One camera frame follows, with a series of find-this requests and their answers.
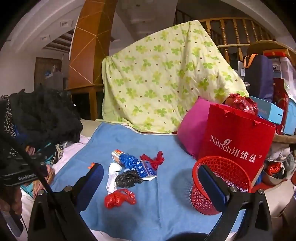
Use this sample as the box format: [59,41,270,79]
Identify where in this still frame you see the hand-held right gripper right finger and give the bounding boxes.
[198,164,273,241]

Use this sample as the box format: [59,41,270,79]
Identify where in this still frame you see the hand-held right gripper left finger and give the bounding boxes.
[28,163,104,241]

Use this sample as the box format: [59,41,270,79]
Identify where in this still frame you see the long white box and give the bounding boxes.
[106,173,119,193]

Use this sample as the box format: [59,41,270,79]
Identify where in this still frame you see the white tissue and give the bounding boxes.
[108,162,123,173]

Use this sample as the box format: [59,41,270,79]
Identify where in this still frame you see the red mesh plastic basket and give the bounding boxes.
[191,156,252,216]

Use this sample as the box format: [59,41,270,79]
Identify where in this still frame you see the red plastic bag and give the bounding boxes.
[140,151,165,172]
[104,189,136,209]

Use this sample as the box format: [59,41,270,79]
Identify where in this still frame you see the orange white medicine box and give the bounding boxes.
[111,149,124,163]

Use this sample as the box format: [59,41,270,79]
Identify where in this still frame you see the black plastic bag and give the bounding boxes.
[115,170,143,188]

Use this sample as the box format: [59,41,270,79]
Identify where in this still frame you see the blue plastic bag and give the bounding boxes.
[119,153,140,169]

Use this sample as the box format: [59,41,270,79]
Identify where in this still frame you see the blue white medicine box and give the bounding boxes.
[135,161,158,181]

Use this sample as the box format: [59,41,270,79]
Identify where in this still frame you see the person's left hand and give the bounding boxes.
[0,184,23,216]

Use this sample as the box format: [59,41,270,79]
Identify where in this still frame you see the blue towel blanket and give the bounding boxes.
[50,122,245,234]

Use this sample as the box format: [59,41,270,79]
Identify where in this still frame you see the red paper gift bag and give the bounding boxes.
[198,103,277,183]

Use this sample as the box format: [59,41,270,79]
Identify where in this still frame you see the pink pillow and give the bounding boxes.
[178,97,211,160]

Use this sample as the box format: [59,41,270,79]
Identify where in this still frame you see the black lace clothing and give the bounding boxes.
[9,89,84,149]

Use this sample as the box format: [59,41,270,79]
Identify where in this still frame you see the brown cardboard box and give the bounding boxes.
[270,209,296,232]

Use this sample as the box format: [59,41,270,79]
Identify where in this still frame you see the crumpled red bag in gift bag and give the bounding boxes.
[224,93,258,115]

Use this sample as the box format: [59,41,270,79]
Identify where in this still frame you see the light blue cardboard box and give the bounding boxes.
[250,96,284,126]

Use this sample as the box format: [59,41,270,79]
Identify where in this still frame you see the brown wooden door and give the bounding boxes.
[35,57,63,91]

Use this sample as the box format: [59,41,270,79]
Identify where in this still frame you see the tall red gift box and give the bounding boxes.
[273,77,289,135]

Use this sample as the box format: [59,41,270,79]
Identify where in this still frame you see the green clover print quilt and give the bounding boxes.
[102,20,250,134]

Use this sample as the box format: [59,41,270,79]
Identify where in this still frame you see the orange wooden pillar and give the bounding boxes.
[66,0,118,120]

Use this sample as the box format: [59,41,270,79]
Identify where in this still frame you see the clear plastic storage container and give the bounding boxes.
[279,57,296,79]

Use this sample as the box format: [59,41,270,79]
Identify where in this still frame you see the wooden stair railing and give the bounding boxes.
[199,17,278,63]

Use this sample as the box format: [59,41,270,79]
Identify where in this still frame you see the navy tote bag orange handles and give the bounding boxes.
[243,54,274,102]

